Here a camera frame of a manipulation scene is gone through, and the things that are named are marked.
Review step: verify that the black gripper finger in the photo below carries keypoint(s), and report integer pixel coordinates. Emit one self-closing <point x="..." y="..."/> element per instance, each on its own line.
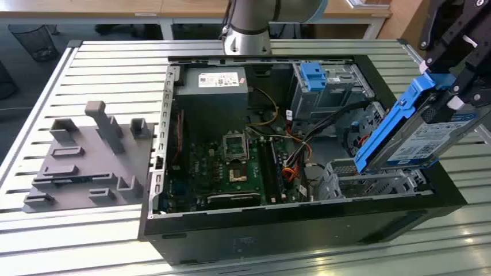
<point x="474" y="74"/>
<point x="457" y="26"/>

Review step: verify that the hard disk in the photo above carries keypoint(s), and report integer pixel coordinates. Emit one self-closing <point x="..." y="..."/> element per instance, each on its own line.
<point x="422" y="141"/>

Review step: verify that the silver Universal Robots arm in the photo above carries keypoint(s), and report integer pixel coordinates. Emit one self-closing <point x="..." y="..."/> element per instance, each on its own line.
<point x="250" y="28"/>

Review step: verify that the low metal disk bay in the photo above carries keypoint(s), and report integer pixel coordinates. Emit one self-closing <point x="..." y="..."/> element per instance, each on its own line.
<point x="345" y="172"/>

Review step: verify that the black RAM slot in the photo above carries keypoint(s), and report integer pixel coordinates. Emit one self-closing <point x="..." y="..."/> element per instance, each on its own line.
<point x="266" y="169"/>
<point x="278" y="169"/>

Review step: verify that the brown wooden cabinet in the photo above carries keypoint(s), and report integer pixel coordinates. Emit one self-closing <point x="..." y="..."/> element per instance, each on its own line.
<point x="399" y="23"/>

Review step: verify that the tall metal drive cage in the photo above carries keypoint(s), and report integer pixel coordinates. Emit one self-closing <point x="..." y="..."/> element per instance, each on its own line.
<point x="334" y="97"/>

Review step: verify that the blue drive carrier latch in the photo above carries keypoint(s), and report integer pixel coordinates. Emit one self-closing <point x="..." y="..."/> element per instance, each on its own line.
<point x="313" y="77"/>

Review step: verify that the grey round speaker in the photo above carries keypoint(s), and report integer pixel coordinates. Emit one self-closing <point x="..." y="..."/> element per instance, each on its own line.
<point x="315" y="172"/>

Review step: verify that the grey power supply unit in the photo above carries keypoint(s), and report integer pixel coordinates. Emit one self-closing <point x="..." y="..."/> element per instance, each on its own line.
<point x="211" y="109"/>

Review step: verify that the gold CPU socket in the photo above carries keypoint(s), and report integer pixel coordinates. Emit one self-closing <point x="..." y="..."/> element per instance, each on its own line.
<point x="238" y="175"/>

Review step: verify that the black open PC case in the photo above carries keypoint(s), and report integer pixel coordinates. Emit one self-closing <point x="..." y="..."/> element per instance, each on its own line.
<point x="291" y="230"/>

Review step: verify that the black graphics card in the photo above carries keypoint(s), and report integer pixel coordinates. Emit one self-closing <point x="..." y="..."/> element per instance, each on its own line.
<point x="234" y="199"/>

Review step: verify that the green motherboard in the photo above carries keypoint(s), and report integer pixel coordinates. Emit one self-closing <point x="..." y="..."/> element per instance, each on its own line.
<point x="207" y="172"/>

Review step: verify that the grey parts rack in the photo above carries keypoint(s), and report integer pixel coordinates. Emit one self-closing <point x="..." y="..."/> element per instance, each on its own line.
<point x="93" y="161"/>

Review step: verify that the black mesh waste bin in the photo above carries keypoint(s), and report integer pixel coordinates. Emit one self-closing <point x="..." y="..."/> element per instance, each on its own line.
<point x="33" y="40"/>

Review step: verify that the RAM stick in rack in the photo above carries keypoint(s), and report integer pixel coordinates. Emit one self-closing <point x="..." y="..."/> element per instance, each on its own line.
<point x="66" y="180"/>

